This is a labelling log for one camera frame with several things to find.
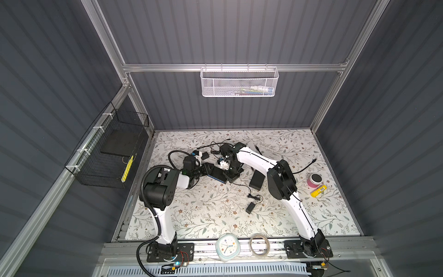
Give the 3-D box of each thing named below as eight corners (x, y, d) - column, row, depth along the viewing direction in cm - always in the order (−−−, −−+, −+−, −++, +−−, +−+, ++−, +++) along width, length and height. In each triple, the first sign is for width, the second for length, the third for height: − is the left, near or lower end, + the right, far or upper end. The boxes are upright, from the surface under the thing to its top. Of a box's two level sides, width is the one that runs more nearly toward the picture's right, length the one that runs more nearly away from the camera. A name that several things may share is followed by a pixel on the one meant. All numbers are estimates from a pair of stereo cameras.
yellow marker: (313, 198, 91) (314, 197, 89) (309, 194, 92) (310, 192, 91) (326, 189, 94) (328, 187, 93) (322, 185, 96) (324, 183, 94)
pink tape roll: (308, 187, 95) (312, 182, 90) (305, 178, 99) (309, 173, 94) (319, 187, 95) (324, 182, 90) (316, 178, 98) (320, 173, 94)
